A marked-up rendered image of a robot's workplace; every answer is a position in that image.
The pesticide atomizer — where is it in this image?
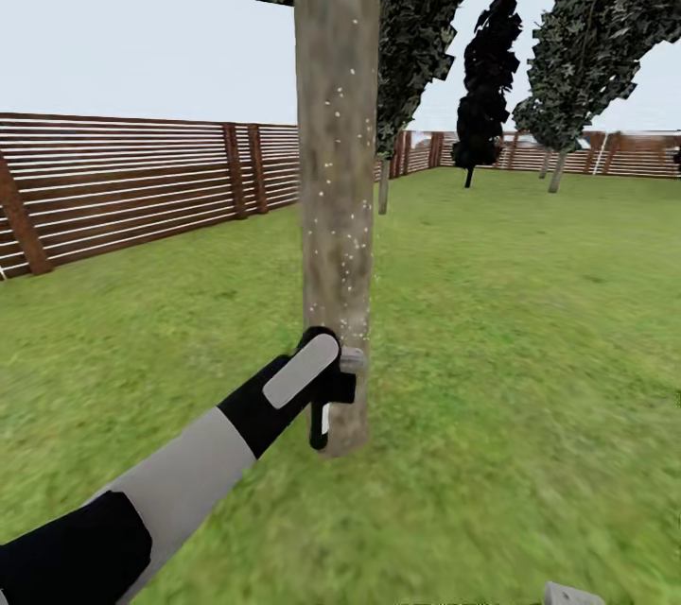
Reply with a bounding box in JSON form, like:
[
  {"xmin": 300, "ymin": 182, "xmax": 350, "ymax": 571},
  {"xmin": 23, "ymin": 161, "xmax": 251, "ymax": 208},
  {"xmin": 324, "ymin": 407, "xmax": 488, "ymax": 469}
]
[{"xmin": 307, "ymin": 397, "xmax": 330, "ymax": 449}]

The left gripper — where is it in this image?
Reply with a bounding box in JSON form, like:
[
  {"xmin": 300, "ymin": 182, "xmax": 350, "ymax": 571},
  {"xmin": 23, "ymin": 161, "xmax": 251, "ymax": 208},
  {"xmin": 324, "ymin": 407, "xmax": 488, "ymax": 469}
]
[{"xmin": 315, "ymin": 372, "xmax": 356, "ymax": 404}]

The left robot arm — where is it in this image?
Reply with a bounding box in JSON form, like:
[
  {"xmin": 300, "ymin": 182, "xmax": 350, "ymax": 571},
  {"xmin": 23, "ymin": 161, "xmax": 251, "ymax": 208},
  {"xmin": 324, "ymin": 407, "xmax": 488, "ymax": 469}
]
[{"xmin": 0, "ymin": 330, "xmax": 367, "ymax": 605}]

